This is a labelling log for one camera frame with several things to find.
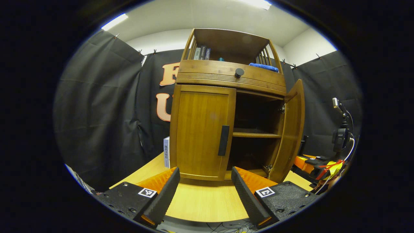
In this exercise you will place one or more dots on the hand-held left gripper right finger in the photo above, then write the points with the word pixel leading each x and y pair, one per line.
pixel 247 200

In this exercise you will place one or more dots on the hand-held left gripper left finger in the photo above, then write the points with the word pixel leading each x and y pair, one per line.
pixel 165 200

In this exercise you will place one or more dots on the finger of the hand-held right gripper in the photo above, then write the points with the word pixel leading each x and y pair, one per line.
pixel 302 163
pixel 315 157

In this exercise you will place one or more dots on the wooden shoe cabinet door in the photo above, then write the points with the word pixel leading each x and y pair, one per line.
pixel 197 129
pixel 291 129

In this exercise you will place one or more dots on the wooden double-door shoe cabinet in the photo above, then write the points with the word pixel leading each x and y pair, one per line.
pixel 226 40

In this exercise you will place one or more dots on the metal door hinge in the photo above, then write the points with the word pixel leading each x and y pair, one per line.
pixel 282 109
pixel 267 167

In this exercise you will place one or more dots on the wooden cabinet shelf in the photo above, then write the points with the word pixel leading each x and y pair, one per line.
pixel 252 133

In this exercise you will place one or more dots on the wooden cabinet drawer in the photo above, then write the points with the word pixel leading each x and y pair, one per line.
pixel 203 71

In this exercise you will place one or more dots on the black device on stand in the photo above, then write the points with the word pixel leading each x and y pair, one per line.
pixel 340 139

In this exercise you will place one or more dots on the white and blue box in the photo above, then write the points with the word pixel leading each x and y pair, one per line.
pixel 166 152

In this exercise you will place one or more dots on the striped cloth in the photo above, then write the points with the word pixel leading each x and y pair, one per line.
pixel 79 178

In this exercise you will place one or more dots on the blue folded cloth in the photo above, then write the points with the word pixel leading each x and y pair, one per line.
pixel 263 67

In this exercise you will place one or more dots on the black round drawer knob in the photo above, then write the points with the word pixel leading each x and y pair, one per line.
pixel 239 72

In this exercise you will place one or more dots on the dark blue book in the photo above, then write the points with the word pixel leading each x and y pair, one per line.
pixel 207 54

